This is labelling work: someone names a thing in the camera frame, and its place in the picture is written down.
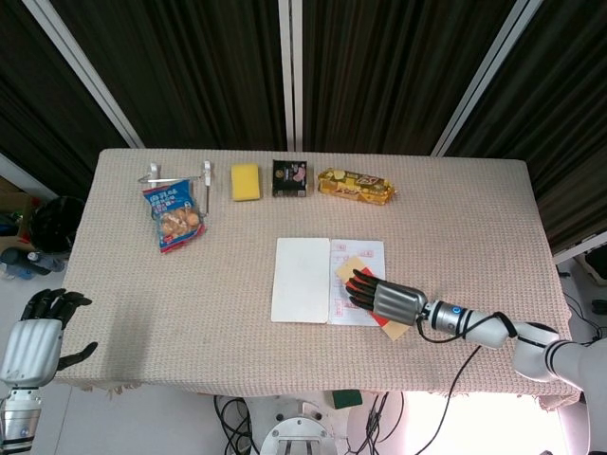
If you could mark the beige waffle tablecloth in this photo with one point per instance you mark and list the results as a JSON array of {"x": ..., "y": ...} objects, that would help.
[{"x": 189, "y": 308}]

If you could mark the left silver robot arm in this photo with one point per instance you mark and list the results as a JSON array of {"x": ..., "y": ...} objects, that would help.
[{"x": 19, "y": 417}]

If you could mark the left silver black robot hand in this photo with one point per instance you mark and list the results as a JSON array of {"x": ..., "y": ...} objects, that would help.
[{"x": 28, "y": 346}]

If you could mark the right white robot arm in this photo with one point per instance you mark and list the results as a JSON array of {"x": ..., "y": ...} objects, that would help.
[{"x": 536, "y": 346}]

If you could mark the plastic bottles bundle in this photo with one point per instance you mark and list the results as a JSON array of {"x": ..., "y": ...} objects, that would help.
[{"x": 28, "y": 265}]

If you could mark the open white lined notebook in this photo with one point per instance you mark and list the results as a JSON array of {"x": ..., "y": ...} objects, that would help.
[{"x": 301, "y": 279}]

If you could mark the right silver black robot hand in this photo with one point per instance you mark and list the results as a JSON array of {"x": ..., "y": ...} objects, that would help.
[{"x": 396, "y": 301}]

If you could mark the yellow sponge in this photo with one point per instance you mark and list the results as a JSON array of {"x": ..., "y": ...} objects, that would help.
[{"x": 245, "y": 182}]

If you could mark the dark brown curtain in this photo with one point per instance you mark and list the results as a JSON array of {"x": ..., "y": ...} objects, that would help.
[{"x": 199, "y": 61}]

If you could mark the golden biscuit package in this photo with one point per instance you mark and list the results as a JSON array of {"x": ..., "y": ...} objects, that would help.
[{"x": 355, "y": 186}]

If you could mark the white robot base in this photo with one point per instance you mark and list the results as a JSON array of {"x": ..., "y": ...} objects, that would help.
[{"x": 294, "y": 426}]

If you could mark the blue snack bag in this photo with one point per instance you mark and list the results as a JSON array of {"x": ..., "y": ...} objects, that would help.
[{"x": 173, "y": 213}]

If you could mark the black printed carton box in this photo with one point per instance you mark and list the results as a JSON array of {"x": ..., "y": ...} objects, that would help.
[{"x": 289, "y": 177}]

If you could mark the cardboard box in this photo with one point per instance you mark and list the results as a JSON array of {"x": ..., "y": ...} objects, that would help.
[{"x": 14, "y": 213}]

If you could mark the white frame post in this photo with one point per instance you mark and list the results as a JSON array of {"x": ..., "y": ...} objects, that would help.
[
  {"x": 493, "y": 71},
  {"x": 85, "y": 71},
  {"x": 291, "y": 71}
]

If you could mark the green block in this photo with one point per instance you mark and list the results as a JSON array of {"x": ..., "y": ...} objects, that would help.
[{"x": 347, "y": 399}]

